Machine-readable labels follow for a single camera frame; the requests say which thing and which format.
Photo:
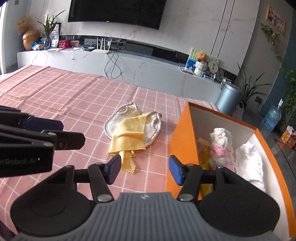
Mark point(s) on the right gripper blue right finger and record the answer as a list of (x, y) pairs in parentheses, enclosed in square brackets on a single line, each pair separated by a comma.
[(188, 177)]

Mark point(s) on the white wifi router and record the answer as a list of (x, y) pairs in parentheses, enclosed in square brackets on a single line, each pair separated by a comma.
[(103, 47)]

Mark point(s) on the hanging ivy plant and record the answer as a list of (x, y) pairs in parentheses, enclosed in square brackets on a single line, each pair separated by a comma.
[(289, 103)]

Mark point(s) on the white fluffy cloth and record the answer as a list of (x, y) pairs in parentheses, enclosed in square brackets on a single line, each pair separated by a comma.
[(249, 165)]

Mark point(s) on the black wall television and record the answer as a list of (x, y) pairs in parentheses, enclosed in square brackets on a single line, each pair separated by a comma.
[(144, 13)]

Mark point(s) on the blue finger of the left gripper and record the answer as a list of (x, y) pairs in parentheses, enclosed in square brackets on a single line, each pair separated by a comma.
[(15, 118), (62, 140)]

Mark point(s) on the blue water jug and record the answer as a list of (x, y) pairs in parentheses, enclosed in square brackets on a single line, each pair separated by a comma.
[(272, 117)]

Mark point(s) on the brown gourd vase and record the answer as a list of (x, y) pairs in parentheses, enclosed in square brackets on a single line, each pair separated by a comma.
[(30, 37)]

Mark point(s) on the yellow cloth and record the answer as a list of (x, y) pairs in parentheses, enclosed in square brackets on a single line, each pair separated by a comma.
[(127, 139)]

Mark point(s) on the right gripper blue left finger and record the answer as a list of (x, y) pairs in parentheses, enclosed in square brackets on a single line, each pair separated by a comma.
[(101, 176)]

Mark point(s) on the white terry bib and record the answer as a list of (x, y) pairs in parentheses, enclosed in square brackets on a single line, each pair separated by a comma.
[(130, 110)]

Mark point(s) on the white tv console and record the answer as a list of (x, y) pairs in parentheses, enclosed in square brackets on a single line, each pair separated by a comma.
[(137, 70)]

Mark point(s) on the potted orchid plant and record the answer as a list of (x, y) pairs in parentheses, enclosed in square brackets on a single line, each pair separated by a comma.
[(249, 88)]

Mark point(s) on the framed wall picture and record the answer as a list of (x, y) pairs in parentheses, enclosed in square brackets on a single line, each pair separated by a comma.
[(274, 18)]

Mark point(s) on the grey metal trash can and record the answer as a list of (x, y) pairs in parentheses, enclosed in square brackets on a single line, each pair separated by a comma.
[(229, 98)]

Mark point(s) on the teddy bear toy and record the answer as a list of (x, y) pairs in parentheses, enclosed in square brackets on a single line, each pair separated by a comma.
[(201, 56)]

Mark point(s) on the left green potted plant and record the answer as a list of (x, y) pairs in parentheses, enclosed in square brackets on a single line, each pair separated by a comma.
[(49, 25)]

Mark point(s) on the orange cardboard box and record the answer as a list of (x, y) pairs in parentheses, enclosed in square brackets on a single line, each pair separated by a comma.
[(197, 121)]

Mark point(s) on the orange gift box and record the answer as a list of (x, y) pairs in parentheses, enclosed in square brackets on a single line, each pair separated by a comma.
[(288, 137)]

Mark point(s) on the pink white crochet item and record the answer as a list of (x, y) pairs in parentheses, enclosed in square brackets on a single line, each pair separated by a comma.
[(220, 150)]

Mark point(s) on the pink checked tablecloth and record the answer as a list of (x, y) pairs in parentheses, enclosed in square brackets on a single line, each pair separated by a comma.
[(83, 103)]

